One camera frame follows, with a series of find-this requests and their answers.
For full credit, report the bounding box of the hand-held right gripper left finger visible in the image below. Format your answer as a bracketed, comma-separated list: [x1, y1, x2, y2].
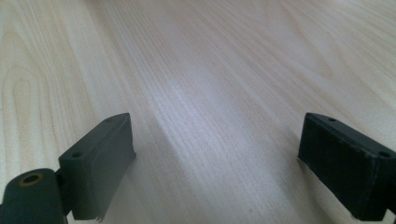
[58, 112, 137, 222]

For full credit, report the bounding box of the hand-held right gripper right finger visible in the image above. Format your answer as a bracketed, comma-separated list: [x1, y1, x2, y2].
[297, 112, 396, 222]

